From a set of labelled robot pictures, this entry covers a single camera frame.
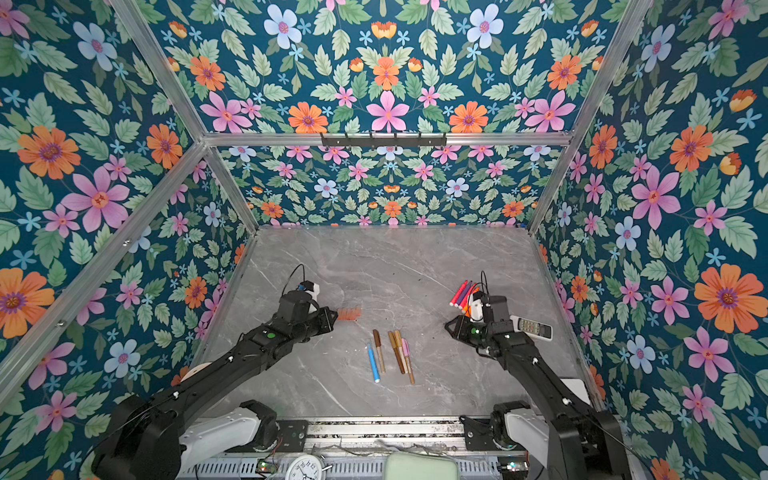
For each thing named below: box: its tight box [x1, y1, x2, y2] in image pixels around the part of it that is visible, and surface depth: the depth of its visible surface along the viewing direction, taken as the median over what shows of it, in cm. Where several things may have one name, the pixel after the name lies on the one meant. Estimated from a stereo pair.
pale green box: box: [384, 451, 459, 480], surface depth 69 cm
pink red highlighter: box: [450, 280, 469, 307], surface depth 102 cm
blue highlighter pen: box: [367, 343, 381, 383], surface depth 86 cm
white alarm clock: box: [285, 455, 326, 480], surface depth 68 cm
